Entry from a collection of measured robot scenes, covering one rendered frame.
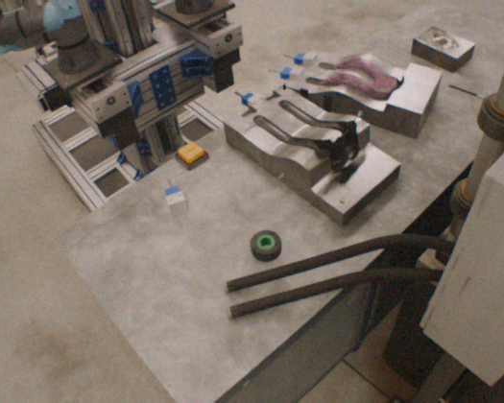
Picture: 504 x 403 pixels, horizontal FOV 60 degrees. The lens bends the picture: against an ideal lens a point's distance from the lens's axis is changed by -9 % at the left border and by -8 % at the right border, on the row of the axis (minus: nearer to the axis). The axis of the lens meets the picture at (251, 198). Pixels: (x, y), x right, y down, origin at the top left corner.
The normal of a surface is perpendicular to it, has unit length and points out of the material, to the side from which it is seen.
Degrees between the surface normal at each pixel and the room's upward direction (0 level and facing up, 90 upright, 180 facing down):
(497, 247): 90
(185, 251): 0
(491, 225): 90
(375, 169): 0
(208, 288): 0
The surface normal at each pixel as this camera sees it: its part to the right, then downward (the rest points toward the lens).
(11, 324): -0.09, -0.65
